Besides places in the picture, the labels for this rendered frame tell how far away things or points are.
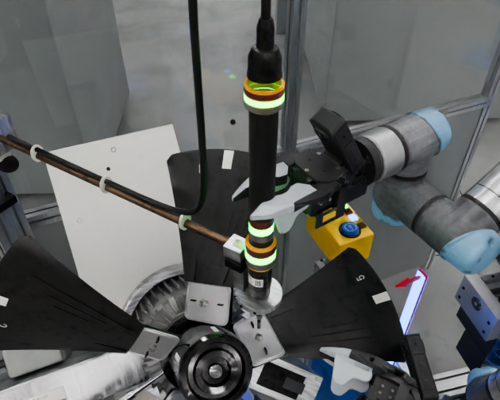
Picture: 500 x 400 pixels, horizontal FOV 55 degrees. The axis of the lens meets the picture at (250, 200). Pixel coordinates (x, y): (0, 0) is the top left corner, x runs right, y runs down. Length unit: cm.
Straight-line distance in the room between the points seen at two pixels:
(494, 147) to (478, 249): 299
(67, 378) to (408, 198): 65
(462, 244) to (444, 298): 183
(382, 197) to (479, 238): 17
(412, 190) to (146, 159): 53
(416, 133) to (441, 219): 13
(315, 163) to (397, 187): 19
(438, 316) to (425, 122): 180
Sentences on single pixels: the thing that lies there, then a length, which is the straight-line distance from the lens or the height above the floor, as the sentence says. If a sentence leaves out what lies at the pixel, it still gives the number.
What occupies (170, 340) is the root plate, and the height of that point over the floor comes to 124.
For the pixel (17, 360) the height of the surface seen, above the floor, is 115.
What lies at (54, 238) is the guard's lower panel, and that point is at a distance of 152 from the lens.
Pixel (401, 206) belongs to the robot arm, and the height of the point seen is 140.
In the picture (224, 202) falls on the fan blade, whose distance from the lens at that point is 80.
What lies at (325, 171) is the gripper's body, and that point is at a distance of 64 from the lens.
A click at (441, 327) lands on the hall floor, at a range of 246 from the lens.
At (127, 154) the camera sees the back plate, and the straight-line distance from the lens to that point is 101.
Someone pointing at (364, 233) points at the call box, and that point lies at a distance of 120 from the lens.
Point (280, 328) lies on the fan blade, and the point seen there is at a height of 119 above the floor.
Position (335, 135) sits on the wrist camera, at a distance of 59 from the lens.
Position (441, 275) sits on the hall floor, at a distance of 266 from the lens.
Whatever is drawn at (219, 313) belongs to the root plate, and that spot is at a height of 125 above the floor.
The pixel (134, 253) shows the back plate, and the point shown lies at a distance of 101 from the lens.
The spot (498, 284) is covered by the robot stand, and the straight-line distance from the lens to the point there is 133.
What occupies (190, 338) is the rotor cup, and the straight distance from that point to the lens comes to 78.
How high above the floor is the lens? 191
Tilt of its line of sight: 42 degrees down
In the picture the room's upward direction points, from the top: straight up
